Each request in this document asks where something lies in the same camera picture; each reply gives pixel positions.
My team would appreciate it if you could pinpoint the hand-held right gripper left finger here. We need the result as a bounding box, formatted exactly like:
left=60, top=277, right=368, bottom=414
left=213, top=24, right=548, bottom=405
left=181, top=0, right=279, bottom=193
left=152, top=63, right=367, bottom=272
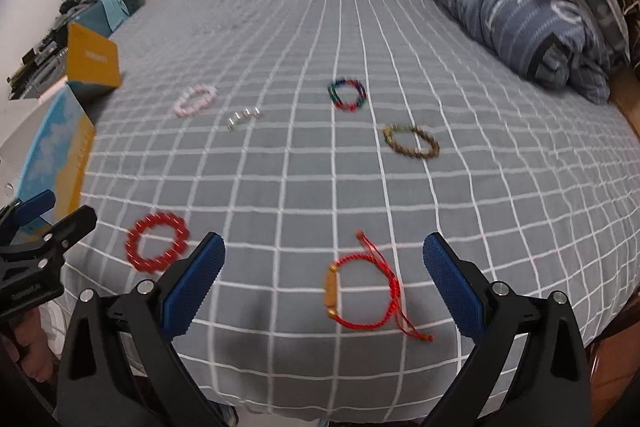
left=54, top=232, right=226, bottom=427

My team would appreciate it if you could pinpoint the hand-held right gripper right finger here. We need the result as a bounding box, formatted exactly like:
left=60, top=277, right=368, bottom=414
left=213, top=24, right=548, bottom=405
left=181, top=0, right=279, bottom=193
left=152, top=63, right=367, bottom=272
left=422, top=232, right=596, bottom=427

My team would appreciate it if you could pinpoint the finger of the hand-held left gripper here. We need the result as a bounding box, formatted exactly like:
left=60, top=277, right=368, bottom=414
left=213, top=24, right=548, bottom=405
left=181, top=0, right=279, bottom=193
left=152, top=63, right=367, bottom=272
left=0, top=206, right=99, bottom=275
left=0, top=190, right=57, bottom=230

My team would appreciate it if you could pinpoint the white cardboard box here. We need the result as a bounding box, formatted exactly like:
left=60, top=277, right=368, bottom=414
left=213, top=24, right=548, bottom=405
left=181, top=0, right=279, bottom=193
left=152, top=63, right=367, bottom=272
left=0, top=21, right=124, bottom=233

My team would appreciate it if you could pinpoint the red bead bracelet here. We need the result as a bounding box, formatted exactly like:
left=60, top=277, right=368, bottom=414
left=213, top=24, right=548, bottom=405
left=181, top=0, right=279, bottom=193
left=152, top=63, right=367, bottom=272
left=125, top=212, right=191, bottom=274

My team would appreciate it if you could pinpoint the red string bracelet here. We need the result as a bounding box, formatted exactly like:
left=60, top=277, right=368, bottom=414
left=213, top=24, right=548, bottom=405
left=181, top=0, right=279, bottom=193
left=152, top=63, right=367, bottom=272
left=324, top=231, right=435, bottom=342

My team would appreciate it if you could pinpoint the amber bead bracelet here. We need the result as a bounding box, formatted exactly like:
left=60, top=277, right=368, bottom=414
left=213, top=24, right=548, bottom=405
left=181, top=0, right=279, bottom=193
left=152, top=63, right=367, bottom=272
left=383, top=123, right=441, bottom=160

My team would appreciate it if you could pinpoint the pink bead bracelet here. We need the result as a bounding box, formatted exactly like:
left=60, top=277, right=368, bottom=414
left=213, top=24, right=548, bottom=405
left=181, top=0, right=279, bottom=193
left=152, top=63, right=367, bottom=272
left=172, top=83, right=219, bottom=118

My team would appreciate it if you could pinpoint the pearl bracelet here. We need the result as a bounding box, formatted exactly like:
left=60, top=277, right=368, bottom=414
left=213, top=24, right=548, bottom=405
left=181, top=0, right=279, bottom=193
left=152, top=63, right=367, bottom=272
left=226, top=106, right=263, bottom=131

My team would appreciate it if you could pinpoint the multicoloured bead bracelet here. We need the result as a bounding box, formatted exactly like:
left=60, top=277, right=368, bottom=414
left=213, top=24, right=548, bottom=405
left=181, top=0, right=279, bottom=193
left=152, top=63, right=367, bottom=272
left=327, top=77, right=368, bottom=111

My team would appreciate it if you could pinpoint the person's left hand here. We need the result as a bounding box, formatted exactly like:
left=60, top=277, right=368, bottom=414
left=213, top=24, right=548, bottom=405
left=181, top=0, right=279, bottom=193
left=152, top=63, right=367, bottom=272
left=12, top=302, right=63, bottom=384

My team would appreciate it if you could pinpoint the clutter of dark electronics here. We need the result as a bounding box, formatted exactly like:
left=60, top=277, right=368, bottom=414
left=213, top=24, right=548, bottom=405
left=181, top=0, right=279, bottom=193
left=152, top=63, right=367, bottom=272
left=6, top=0, right=101, bottom=100

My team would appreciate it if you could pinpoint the grey checked mattress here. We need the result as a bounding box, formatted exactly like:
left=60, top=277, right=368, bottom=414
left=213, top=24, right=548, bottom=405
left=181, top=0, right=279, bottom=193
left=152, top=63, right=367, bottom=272
left=60, top=0, right=640, bottom=413

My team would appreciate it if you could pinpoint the teal suitcase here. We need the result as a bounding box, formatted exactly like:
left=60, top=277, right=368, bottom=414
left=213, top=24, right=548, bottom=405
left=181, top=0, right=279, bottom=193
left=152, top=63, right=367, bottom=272
left=65, top=0, right=141, bottom=39

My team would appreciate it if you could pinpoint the light blue towel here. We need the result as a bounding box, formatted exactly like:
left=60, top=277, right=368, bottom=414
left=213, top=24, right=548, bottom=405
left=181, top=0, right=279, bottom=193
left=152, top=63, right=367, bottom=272
left=97, top=0, right=132, bottom=30

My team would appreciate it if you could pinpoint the blue patterned quilt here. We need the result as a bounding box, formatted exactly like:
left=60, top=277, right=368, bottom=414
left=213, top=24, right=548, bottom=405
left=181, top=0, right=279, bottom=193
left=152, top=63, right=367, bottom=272
left=404, top=0, right=631, bottom=104

